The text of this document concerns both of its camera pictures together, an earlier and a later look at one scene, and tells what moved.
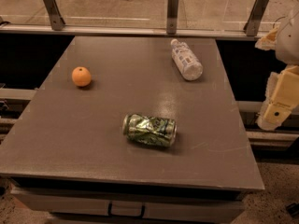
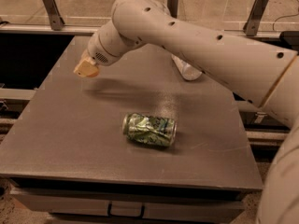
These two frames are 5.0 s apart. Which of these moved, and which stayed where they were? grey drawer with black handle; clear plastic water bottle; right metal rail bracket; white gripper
Moved: white gripper
Stayed: grey drawer with black handle; clear plastic water bottle; right metal rail bracket
